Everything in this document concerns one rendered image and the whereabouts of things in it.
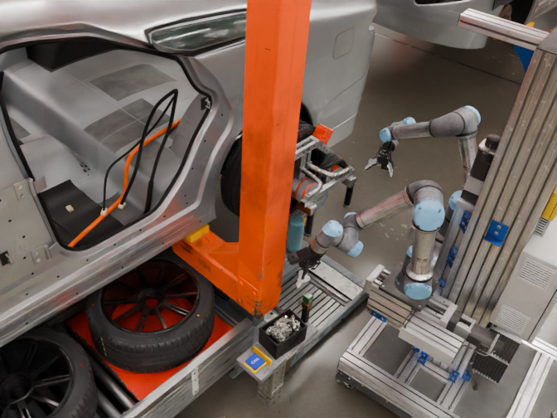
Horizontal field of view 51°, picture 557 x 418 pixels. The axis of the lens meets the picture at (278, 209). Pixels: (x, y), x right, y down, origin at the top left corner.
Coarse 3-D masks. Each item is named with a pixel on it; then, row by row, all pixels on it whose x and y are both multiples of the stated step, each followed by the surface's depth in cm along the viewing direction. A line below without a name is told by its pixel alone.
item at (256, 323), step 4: (220, 296) 357; (228, 296) 349; (232, 300) 344; (232, 304) 346; (236, 304) 343; (232, 308) 348; (236, 308) 344; (240, 308) 341; (240, 312) 343; (244, 312) 340; (248, 312) 337; (244, 316) 343; (248, 316) 339; (252, 316) 336; (252, 320) 338; (256, 320) 340; (260, 320) 344; (264, 320) 347; (256, 324) 343; (260, 324) 344
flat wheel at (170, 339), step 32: (160, 256) 323; (128, 288) 307; (160, 288) 308; (192, 288) 317; (96, 320) 287; (160, 320) 292; (192, 320) 291; (128, 352) 281; (160, 352) 283; (192, 352) 298
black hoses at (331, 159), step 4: (328, 156) 315; (332, 156) 313; (336, 156) 314; (324, 160) 314; (328, 160) 313; (332, 160) 313; (336, 160) 312; (340, 160) 312; (344, 160) 315; (324, 164) 314; (328, 164) 313; (332, 164) 312; (336, 164) 312; (340, 164) 320; (344, 164) 318; (324, 168) 314
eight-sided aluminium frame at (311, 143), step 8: (312, 136) 313; (304, 144) 310; (312, 144) 308; (320, 144) 313; (296, 152) 301; (304, 152) 305; (320, 152) 330; (328, 152) 325; (328, 168) 335; (320, 176) 342; (288, 216) 338; (304, 216) 343
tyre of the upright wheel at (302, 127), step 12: (300, 120) 319; (300, 132) 308; (312, 132) 318; (240, 144) 306; (228, 156) 309; (240, 156) 304; (228, 168) 309; (240, 168) 304; (228, 180) 310; (240, 180) 305; (228, 192) 314; (228, 204) 322
